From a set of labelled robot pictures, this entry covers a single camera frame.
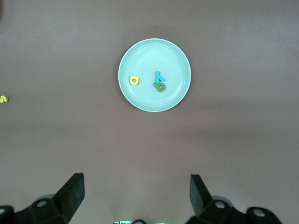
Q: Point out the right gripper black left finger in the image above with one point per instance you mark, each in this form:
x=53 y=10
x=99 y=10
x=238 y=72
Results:
x=58 y=210

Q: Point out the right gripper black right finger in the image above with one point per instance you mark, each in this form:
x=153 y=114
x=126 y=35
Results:
x=215 y=212

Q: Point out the dark green letter b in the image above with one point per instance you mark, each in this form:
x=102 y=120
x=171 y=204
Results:
x=163 y=88

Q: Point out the teal letter y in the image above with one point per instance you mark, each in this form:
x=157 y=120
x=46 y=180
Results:
x=159 y=76

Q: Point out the yellow letter d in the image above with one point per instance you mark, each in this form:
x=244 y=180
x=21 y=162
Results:
x=137 y=80

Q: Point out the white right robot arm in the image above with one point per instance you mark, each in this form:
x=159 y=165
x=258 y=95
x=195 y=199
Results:
x=139 y=221

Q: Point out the yellow letter s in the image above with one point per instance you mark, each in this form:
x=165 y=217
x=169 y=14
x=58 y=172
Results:
x=4 y=99

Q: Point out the light green plate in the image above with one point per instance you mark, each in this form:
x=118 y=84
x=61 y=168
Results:
x=154 y=56

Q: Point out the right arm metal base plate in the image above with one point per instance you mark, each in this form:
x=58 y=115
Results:
x=121 y=222

